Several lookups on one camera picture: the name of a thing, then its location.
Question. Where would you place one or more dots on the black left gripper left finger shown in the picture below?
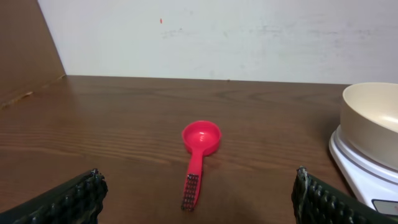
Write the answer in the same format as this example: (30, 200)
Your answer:
(79, 200)

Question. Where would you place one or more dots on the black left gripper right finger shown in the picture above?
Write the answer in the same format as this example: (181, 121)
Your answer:
(316, 202)

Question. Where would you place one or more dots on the red plastic measuring scoop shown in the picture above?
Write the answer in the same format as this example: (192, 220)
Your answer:
(201, 139)

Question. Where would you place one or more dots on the white digital kitchen scale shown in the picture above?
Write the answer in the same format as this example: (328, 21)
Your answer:
(372, 183)

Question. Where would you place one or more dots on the cream round bowl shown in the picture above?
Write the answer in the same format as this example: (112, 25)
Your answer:
(368, 120)

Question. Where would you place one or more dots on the brown wooden side panel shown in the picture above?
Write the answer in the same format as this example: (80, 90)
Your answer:
(29, 58)

